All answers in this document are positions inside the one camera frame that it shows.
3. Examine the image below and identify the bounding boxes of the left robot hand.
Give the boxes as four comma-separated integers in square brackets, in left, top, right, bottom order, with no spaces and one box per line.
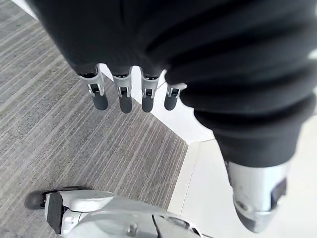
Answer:
[29,0,317,234]

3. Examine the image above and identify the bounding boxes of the silver robot leg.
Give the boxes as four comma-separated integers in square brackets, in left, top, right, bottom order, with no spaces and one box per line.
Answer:
[43,189,213,238]

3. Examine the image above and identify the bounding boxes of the dark robot foot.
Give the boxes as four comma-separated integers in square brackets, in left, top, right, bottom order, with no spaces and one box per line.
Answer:
[24,186,85,212]

